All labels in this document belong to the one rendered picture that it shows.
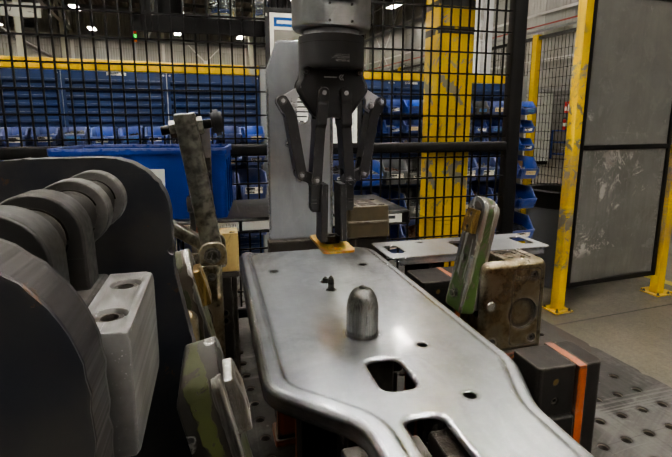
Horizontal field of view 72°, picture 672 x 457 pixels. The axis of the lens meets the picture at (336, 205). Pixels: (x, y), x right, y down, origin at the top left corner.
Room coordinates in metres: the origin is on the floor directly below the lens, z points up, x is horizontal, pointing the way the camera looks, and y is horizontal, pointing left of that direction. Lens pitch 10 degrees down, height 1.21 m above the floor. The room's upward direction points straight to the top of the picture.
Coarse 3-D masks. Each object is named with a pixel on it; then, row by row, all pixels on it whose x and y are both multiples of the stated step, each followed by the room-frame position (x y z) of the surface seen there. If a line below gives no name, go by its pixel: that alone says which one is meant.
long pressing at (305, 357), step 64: (256, 256) 0.70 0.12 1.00; (320, 256) 0.70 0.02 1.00; (256, 320) 0.45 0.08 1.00; (320, 320) 0.46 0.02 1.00; (384, 320) 0.46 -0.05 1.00; (448, 320) 0.46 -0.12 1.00; (320, 384) 0.34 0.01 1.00; (448, 384) 0.34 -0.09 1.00; (512, 384) 0.34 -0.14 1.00; (384, 448) 0.26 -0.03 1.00; (512, 448) 0.27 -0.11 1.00; (576, 448) 0.27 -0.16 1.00
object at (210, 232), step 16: (160, 128) 0.50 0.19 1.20; (176, 128) 0.49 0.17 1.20; (192, 128) 0.50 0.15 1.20; (208, 128) 0.52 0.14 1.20; (192, 144) 0.50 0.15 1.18; (192, 160) 0.50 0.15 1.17; (192, 176) 0.50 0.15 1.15; (208, 176) 0.53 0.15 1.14; (192, 192) 0.50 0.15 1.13; (208, 192) 0.50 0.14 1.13; (208, 208) 0.50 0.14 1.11; (208, 224) 0.50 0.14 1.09; (208, 240) 0.50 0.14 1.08
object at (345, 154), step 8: (344, 88) 0.54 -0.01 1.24; (344, 96) 0.54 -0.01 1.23; (344, 104) 0.54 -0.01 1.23; (344, 112) 0.54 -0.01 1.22; (336, 120) 0.57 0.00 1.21; (344, 120) 0.54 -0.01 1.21; (344, 128) 0.55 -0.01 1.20; (344, 136) 0.55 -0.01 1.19; (344, 144) 0.55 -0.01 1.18; (352, 144) 0.55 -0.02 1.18; (344, 152) 0.55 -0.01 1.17; (352, 152) 0.55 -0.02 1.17; (344, 160) 0.55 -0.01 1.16; (352, 160) 0.55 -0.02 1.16; (344, 168) 0.55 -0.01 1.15; (352, 168) 0.55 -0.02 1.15; (344, 176) 0.55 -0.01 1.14; (352, 176) 0.55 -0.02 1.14; (352, 184) 0.54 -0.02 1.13
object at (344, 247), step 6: (330, 234) 0.56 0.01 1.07; (336, 234) 0.56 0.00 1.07; (312, 240) 0.57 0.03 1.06; (318, 240) 0.56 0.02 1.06; (330, 240) 0.55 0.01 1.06; (336, 240) 0.55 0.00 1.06; (318, 246) 0.54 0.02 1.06; (324, 246) 0.53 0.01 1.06; (330, 246) 0.53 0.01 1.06; (336, 246) 0.53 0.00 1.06; (342, 246) 0.53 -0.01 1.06; (348, 246) 0.53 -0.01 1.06; (324, 252) 0.51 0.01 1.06; (330, 252) 0.51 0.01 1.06; (336, 252) 0.51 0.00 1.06; (342, 252) 0.52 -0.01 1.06; (348, 252) 0.52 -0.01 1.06
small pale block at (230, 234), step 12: (228, 228) 0.61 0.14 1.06; (228, 240) 0.58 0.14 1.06; (228, 252) 0.58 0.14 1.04; (228, 264) 0.58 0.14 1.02; (228, 276) 0.58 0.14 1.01; (228, 288) 0.59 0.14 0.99; (228, 300) 0.59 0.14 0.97; (228, 312) 0.59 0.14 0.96; (228, 324) 0.59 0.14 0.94; (228, 336) 0.59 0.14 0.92; (228, 348) 0.59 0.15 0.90; (240, 372) 0.59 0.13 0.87
